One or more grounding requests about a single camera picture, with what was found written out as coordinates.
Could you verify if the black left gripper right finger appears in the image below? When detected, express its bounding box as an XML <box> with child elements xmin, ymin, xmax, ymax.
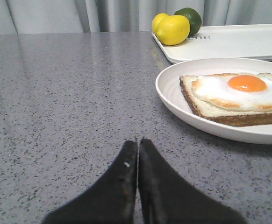
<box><xmin>138</xmin><ymin>139</ymin><xmax>246</xmax><ymax>224</ymax></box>

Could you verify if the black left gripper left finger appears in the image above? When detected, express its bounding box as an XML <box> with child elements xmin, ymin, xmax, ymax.
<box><xmin>43</xmin><ymin>140</ymin><xmax>138</xmax><ymax>224</ymax></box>

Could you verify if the white round plate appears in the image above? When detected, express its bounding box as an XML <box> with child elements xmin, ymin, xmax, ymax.
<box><xmin>155</xmin><ymin>58</ymin><xmax>272</xmax><ymax>144</ymax></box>

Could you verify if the white rectangular tray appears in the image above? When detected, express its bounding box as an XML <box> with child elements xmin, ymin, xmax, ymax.
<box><xmin>156</xmin><ymin>24</ymin><xmax>272</xmax><ymax>63</ymax></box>

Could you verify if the fried egg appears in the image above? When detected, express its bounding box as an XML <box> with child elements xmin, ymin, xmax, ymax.
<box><xmin>191</xmin><ymin>73</ymin><xmax>272</xmax><ymax>112</ymax></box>

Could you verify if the yellow lemon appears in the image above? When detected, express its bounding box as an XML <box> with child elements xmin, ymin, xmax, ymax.
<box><xmin>152</xmin><ymin>13</ymin><xmax>169</xmax><ymax>34</ymax></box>
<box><xmin>155</xmin><ymin>15</ymin><xmax>190</xmax><ymax>46</ymax></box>

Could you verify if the green lime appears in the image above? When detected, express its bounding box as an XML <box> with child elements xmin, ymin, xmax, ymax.
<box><xmin>174</xmin><ymin>7</ymin><xmax>202</xmax><ymax>36</ymax></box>

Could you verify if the grey curtain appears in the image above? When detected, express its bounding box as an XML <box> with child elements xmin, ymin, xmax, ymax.
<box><xmin>0</xmin><ymin>0</ymin><xmax>272</xmax><ymax>35</ymax></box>

